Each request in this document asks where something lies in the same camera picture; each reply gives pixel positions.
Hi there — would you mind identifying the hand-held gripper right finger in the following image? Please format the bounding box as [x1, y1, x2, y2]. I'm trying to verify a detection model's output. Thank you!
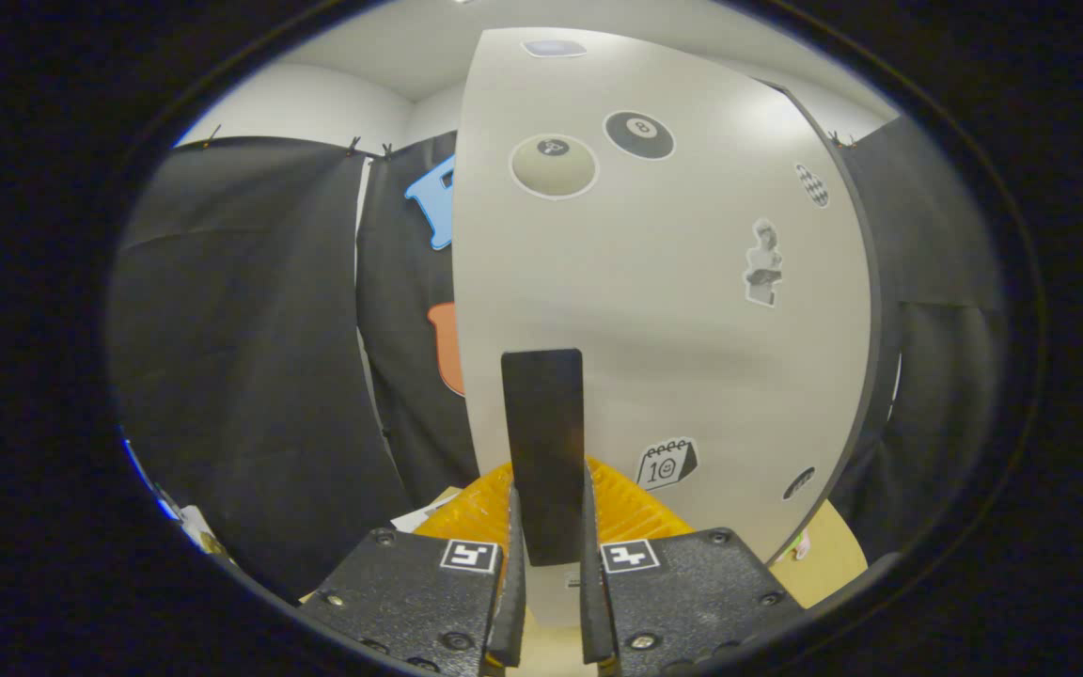
[581, 456, 806, 677]

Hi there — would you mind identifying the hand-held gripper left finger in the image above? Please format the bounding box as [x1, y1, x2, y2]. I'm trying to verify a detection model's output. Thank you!
[297, 461, 528, 677]

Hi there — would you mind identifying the black cabinet door handle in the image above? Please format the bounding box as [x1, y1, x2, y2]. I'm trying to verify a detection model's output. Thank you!
[501, 348, 586, 567]

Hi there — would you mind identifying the white book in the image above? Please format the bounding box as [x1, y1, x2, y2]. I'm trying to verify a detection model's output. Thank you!
[391, 487, 463, 532]

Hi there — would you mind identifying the colourful printed sheet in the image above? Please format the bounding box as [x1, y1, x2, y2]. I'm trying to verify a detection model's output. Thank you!
[175, 503, 232, 565]

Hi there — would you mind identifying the black backdrop cloth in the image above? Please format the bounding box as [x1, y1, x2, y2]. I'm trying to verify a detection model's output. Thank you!
[107, 118, 1008, 603]

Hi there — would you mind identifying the blue and white panel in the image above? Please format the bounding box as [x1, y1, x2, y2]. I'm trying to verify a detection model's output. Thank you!
[120, 431, 176, 523]

